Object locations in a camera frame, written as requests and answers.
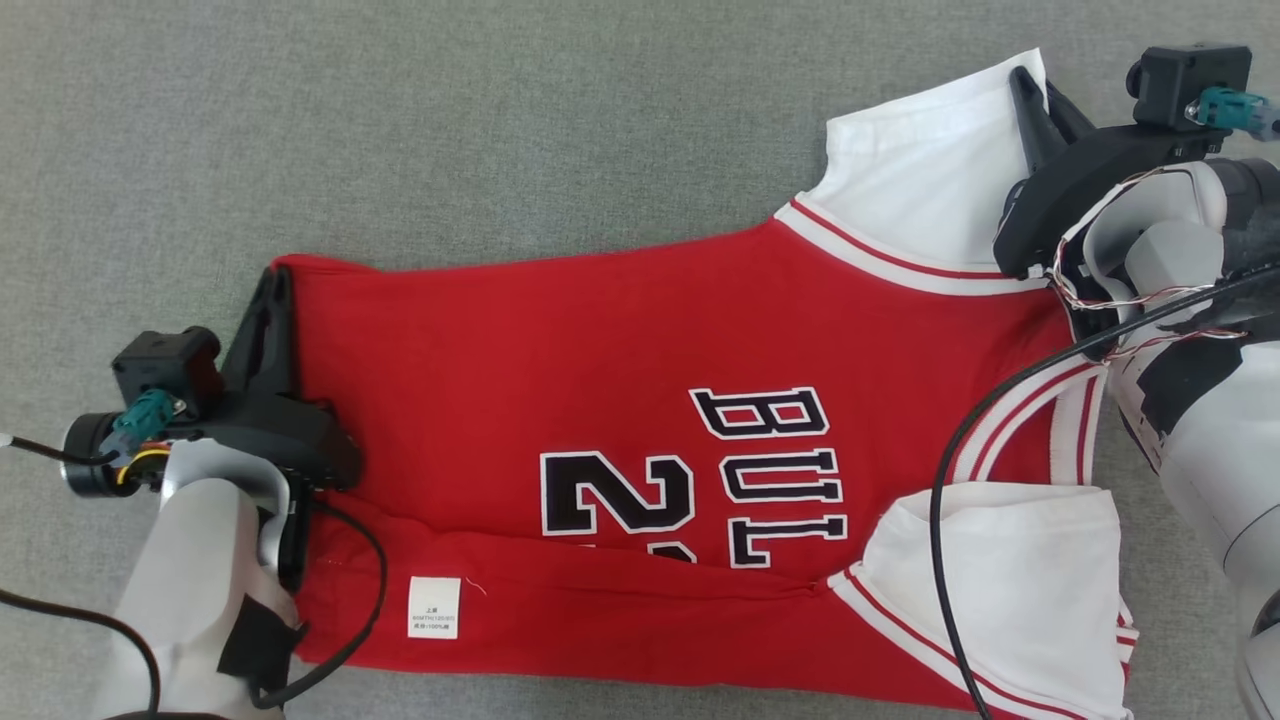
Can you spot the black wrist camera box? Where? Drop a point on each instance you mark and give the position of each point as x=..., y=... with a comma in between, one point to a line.
x=1185, y=75
x=165, y=365

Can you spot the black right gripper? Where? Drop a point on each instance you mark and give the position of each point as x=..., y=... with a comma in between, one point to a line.
x=1070, y=195

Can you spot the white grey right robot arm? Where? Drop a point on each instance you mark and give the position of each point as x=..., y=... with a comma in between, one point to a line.
x=1220, y=470

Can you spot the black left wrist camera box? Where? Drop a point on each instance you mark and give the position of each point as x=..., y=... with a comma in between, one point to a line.
x=165, y=365

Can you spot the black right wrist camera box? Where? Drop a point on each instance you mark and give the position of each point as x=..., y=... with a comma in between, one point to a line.
x=1185, y=75

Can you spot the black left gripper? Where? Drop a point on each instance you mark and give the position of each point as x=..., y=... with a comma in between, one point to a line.
x=290, y=435

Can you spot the red basketball jersey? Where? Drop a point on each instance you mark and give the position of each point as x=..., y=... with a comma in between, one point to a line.
x=500, y=340

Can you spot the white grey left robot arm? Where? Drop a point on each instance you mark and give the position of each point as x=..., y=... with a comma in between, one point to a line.
x=190, y=560

